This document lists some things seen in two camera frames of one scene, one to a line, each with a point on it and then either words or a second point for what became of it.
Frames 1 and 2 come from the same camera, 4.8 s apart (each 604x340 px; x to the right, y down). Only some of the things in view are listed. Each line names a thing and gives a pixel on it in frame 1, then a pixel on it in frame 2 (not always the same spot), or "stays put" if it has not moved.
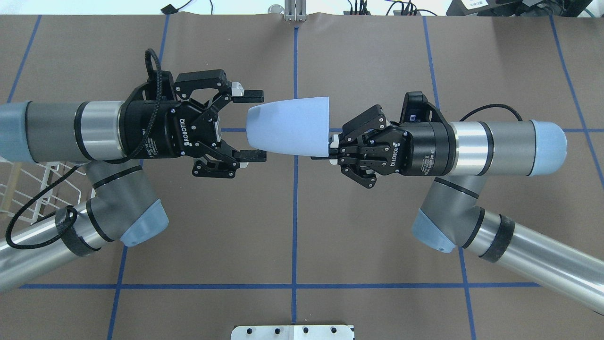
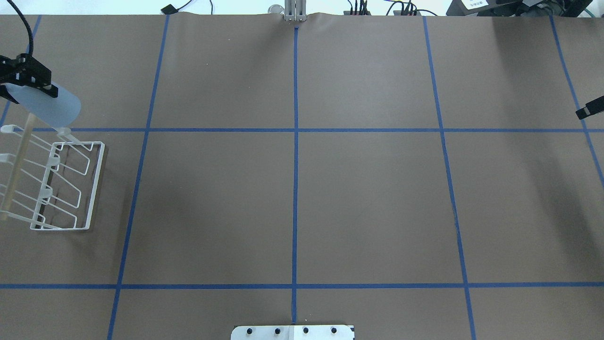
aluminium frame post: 295,10 stays put
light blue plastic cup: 299,126 to 58,112
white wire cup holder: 29,191 stays put
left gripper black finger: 218,163 to 4,92
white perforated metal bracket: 292,332 stays put
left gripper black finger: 186,83 to 25,70
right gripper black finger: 353,131 to 595,106
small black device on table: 170,9 stays put
